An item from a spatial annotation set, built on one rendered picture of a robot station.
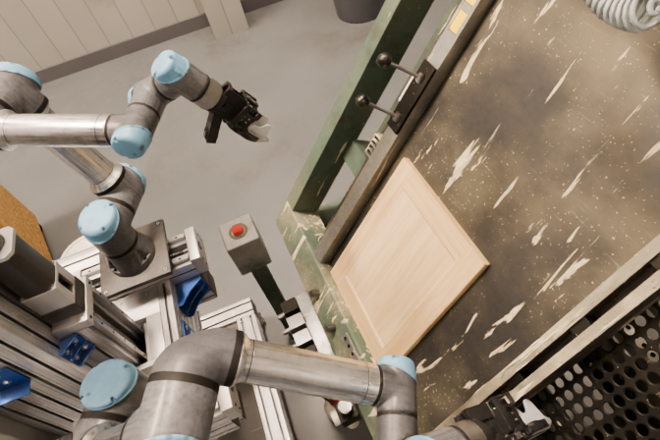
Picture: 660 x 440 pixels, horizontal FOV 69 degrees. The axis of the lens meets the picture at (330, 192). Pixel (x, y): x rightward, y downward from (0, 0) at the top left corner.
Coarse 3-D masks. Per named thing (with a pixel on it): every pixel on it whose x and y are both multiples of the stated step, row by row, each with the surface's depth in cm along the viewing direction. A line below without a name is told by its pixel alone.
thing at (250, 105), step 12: (228, 84) 117; (228, 96) 116; (240, 96) 118; (252, 96) 125; (216, 108) 116; (228, 108) 119; (240, 108) 120; (252, 108) 119; (228, 120) 121; (240, 120) 121; (252, 120) 123
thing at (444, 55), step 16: (464, 0) 112; (480, 0) 108; (480, 16) 111; (448, 32) 115; (464, 32) 113; (448, 48) 115; (432, 64) 119; (448, 64) 118; (432, 80) 120; (432, 96) 124; (416, 112) 126; (384, 144) 133; (400, 144) 132; (368, 160) 139; (384, 160) 134; (368, 176) 139; (352, 192) 145; (368, 192) 142; (352, 208) 145; (336, 224) 151; (352, 224) 150; (336, 240) 153; (320, 256) 158
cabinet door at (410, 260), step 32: (384, 192) 136; (416, 192) 125; (384, 224) 136; (416, 224) 125; (448, 224) 116; (352, 256) 147; (384, 256) 136; (416, 256) 125; (448, 256) 116; (480, 256) 109; (352, 288) 147; (384, 288) 135; (416, 288) 125; (448, 288) 116; (384, 320) 135; (416, 320) 124; (384, 352) 134
